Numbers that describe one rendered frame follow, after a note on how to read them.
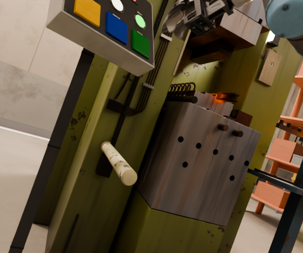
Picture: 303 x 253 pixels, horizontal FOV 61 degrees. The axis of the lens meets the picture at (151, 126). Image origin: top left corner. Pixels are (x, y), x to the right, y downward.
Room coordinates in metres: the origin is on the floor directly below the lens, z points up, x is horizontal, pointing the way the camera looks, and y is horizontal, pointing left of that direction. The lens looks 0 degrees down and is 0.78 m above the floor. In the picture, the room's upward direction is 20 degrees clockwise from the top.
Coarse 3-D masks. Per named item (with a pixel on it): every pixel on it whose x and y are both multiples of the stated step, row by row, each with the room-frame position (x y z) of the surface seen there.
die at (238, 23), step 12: (216, 24) 1.10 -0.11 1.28; (228, 24) 1.08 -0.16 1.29; (240, 24) 1.10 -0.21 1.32; (252, 24) 1.12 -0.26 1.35; (192, 36) 1.31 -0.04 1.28; (204, 36) 1.23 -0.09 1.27; (216, 36) 1.19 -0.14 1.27; (228, 36) 1.14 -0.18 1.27; (240, 36) 1.11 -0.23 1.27; (252, 36) 1.13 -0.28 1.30; (192, 48) 1.45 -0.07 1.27; (240, 48) 1.22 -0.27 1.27
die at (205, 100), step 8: (200, 96) 1.08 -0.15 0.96; (208, 96) 1.09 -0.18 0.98; (216, 96) 1.11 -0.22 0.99; (200, 104) 1.09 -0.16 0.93; (208, 104) 1.10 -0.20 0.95; (216, 104) 1.11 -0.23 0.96; (224, 104) 1.12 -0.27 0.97; (232, 104) 1.14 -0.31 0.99; (216, 112) 1.11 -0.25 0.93; (224, 112) 1.13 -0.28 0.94
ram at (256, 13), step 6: (252, 0) 1.11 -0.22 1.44; (258, 0) 1.12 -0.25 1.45; (234, 6) 1.08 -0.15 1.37; (246, 6) 1.10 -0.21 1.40; (252, 6) 1.11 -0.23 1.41; (258, 6) 1.12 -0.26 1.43; (240, 12) 1.10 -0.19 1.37; (246, 12) 1.10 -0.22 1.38; (252, 12) 1.11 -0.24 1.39; (258, 12) 1.12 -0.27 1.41; (264, 12) 1.13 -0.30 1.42; (252, 18) 1.12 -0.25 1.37; (258, 18) 1.13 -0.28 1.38; (264, 18) 1.14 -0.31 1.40; (264, 24) 1.14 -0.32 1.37; (264, 30) 1.17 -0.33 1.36
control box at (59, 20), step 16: (64, 0) 0.63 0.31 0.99; (96, 0) 0.72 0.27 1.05; (128, 0) 0.84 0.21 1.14; (144, 0) 0.91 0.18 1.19; (48, 16) 0.67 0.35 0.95; (64, 16) 0.63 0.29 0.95; (128, 16) 0.81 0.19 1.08; (144, 16) 0.88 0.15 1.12; (64, 32) 0.68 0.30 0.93; (80, 32) 0.68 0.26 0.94; (96, 32) 0.69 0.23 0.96; (128, 32) 0.79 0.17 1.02; (144, 32) 0.86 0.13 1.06; (96, 48) 0.74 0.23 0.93; (112, 48) 0.75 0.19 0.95; (128, 48) 0.77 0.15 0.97; (128, 64) 0.82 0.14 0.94; (144, 64) 0.83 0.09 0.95
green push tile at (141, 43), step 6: (132, 30) 0.80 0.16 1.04; (132, 36) 0.79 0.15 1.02; (138, 36) 0.81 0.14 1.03; (132, 42) 0.78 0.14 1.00; (138, 42) 0.80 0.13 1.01; (144, 42) 0.83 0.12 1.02; (132, 48) 0.78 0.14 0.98; (138, 48) 0.80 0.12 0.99; (144, 48) 0.82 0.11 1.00; (144, 54) 0.81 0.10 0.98
